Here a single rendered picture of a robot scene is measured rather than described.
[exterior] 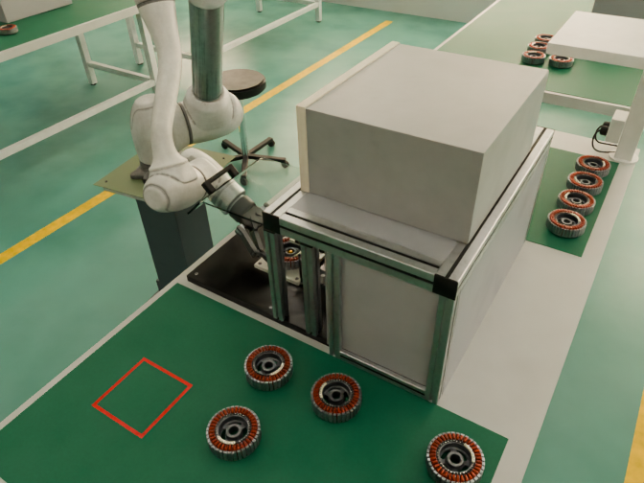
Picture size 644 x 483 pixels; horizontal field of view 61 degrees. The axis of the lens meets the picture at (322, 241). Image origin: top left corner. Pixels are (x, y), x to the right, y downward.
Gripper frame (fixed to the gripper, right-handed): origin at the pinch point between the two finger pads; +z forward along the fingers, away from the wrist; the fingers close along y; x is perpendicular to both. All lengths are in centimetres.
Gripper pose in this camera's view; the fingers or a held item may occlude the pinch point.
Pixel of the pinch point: (289, 251)
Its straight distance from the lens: 156.0
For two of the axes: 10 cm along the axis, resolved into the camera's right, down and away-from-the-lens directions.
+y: -5.3, 5.4, -6.5
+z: 7.5, 6.6, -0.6
